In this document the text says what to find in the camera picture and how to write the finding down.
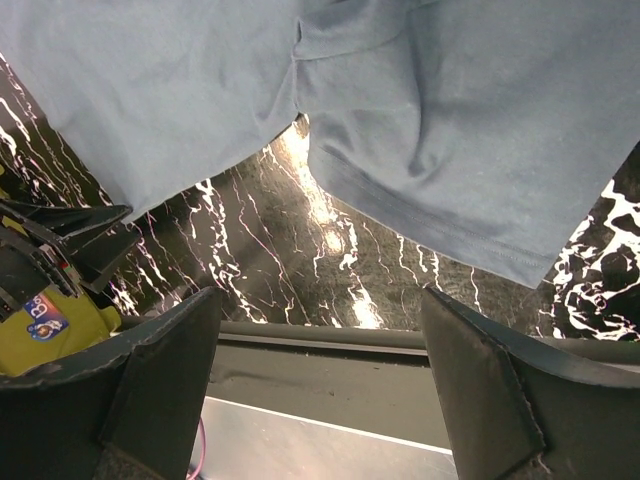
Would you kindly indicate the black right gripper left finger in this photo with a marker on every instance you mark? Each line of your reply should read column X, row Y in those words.
column 126, row 408

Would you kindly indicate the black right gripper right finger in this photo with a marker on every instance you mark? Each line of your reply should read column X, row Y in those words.
column 517, row 407

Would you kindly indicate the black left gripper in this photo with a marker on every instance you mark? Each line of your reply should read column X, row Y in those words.
column 33, row 258

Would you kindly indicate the slate blue t shirt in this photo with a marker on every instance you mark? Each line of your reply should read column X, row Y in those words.
column 482, row 130

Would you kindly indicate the olive green plastic bin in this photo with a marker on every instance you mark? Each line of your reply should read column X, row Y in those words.
column 51, row 326

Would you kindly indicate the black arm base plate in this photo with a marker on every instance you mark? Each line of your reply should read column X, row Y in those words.
column 369, row 380

